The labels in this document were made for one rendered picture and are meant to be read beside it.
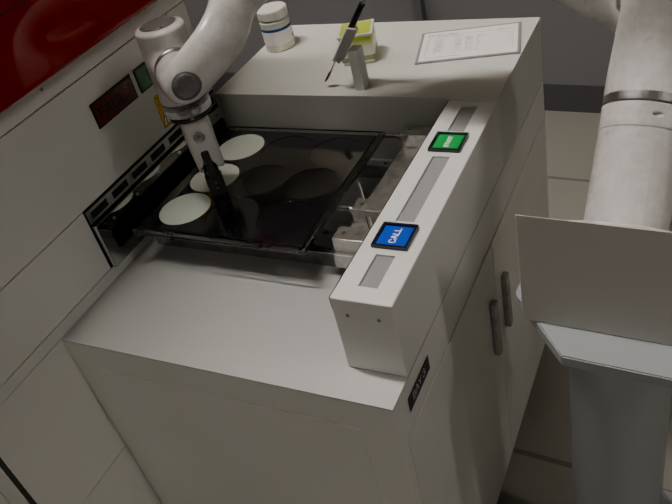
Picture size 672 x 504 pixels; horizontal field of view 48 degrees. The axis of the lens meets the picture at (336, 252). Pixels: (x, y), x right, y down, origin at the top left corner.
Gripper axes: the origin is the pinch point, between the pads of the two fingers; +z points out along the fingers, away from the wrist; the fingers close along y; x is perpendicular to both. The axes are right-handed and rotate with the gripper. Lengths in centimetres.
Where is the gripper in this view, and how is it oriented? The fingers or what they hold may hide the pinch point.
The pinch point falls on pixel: (216, 183)
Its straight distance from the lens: 143.2
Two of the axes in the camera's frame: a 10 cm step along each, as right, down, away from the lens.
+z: 2.1, 7.7, 6.0
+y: -2.8, -5.4, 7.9
